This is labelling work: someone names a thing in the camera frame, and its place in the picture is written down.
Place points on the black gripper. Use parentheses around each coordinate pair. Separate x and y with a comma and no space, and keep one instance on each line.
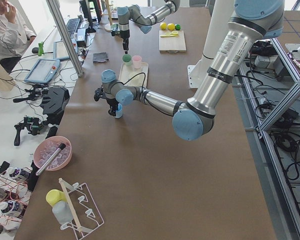
(124,34)
(111,102)

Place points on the cream plastic tray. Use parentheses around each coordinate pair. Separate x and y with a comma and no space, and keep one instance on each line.
(134,76)

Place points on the white wire cup rack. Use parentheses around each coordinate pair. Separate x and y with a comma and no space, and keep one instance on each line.
(86,214)

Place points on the person in white shirt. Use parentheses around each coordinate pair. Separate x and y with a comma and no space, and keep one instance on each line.
(15,36)

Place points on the green lime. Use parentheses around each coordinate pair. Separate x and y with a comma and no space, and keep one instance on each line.
(177,27)

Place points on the metal muddler tool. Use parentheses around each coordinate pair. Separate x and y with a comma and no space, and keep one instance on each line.
(50,159)

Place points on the green cup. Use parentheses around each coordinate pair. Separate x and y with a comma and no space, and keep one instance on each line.
(127,59)

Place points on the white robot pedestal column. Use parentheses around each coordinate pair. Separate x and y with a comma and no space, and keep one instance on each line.
(210,42)

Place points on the grey folded cloth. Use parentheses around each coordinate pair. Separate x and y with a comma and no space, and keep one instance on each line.
(100,57)

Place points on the yellow lemon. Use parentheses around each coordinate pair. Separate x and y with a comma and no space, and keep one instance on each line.
(171,26)
(163,26)

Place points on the blue cup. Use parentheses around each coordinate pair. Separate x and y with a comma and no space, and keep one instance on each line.
(119,111)

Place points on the yellow cup on rack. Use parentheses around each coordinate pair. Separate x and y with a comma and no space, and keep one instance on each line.
(54,196)

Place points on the black keyboard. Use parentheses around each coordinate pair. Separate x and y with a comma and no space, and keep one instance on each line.
(72,26)

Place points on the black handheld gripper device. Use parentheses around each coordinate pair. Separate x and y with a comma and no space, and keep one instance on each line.
(33,124)

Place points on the pink cup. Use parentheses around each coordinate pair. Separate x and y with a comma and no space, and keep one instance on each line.
(137,61)

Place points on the wooden cup tree stand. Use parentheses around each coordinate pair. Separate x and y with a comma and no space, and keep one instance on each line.
(110,26)

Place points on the blue teach pendant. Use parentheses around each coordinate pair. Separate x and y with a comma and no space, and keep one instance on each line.
(43,71)
(60,51)

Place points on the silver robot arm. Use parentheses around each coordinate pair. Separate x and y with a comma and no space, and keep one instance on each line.
(236,25)
(144,23)

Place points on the grey cup on rack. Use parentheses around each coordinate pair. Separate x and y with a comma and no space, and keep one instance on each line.
(62,212)

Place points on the pink bowl with ice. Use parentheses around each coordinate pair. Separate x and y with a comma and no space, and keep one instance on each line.
(48,147)

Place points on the wooden cutting board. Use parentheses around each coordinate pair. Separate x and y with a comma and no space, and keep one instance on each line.
(169,43)

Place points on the aluminium frame post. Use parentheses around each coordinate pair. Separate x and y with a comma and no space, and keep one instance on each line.
(54,8)

